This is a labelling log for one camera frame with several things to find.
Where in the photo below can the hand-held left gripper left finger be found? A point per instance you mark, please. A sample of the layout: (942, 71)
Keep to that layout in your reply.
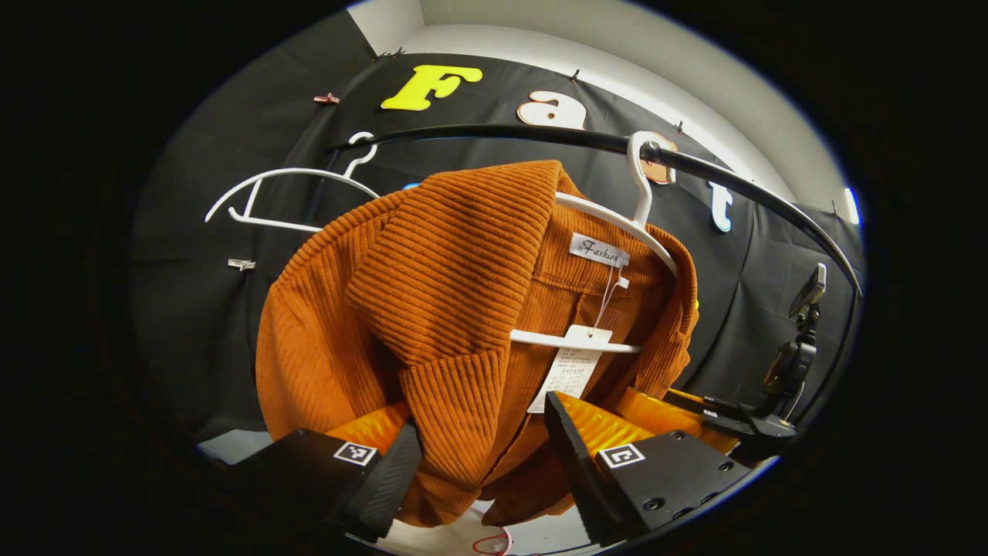
(382, 486)

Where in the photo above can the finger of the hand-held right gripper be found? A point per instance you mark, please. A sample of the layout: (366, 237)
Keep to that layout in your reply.
(718, 413)
(679, 417)

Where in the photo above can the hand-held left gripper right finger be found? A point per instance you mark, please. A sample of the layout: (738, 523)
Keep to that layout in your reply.
(587, 479)

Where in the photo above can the white plastic clothes hanger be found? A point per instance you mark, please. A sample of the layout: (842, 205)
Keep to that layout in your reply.
(293, 170)
(641, 193)

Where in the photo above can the black clothes rack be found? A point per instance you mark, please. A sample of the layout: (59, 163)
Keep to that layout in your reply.
(540, 136)

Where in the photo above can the silver clip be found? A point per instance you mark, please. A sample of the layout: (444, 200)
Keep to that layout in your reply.
(241, 264)

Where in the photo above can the row of black clips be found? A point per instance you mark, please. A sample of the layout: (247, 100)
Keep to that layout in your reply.
(574, 76)

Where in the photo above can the copper coloured clip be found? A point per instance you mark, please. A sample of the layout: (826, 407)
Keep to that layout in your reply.
(326, 98)

